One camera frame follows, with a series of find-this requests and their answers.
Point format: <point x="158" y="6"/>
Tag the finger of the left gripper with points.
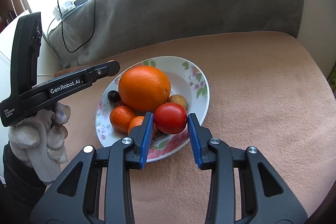
<point x="77" y="79"/>

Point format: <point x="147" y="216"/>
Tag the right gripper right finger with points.
<point x="245" y="188"/>

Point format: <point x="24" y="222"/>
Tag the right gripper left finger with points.
<point x="95" y="186"/>

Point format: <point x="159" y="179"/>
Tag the dark purple grape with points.
<point x="113" y="96"/>

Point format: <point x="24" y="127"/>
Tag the small tangerine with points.
<point x="137" y="121"/>
<point x="121" y="117"/>

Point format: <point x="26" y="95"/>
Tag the large smooth orange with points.
<point x="144" y="88"/>

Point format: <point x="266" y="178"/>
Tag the large red tomato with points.
<point x="170" y="118"/>

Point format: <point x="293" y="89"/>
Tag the stemmed brown longan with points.
<point x="176" y="98"/>

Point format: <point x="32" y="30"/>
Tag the small red cherry tomato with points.
<point x="121" y="103"/>

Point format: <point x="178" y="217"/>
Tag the white gloved left hand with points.
<point x="38" y="141"/>

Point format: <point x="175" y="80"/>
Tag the white power strip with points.
<point x="62" y="9"/>

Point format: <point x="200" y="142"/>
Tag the floral white plate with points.
<point x="187" y="80"/>

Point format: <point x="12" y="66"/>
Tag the grey blanket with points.
<point x="102" y="28"/>

